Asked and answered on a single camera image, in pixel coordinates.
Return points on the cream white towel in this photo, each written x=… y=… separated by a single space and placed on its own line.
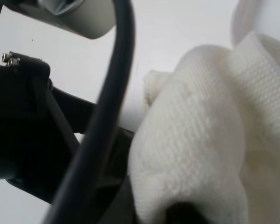
x=211 y=134

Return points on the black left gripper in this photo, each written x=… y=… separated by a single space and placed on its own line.
x=38 y=123

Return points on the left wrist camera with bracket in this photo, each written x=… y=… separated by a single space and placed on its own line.
x=89 y=18

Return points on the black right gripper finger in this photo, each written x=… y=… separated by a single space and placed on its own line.
x=184 y=213

